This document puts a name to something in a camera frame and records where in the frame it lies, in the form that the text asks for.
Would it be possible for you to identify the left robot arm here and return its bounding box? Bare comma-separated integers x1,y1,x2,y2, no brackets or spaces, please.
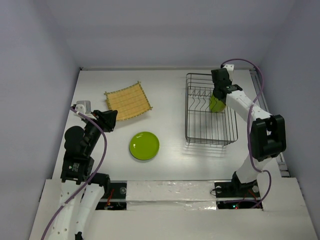
41,104,118,240

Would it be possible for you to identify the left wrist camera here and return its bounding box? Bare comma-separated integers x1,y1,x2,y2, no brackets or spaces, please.
71,100,92,115

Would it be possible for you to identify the green plate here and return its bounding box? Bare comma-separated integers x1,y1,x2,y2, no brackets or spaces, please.
129,131,160,161
209,94,226,113

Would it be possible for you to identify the white foam base bar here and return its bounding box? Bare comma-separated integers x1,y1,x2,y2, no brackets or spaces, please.
125,180,217,211

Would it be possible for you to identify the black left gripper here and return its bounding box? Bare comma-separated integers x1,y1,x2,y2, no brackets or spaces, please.
83,108,117,154

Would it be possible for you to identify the metal rail at right wall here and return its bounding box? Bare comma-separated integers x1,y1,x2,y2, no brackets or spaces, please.
249,66,290,178

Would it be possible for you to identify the wire dish rack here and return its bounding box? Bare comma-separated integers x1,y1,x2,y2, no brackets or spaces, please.
184,73,239,146

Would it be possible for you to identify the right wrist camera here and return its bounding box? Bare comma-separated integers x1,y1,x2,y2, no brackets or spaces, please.
220,64,235,82

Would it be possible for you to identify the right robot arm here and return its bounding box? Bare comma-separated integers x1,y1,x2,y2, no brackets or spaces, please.
209,64,287,198

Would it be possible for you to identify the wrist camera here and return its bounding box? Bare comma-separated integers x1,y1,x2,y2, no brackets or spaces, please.
71,100,92,115
220,64,235,82

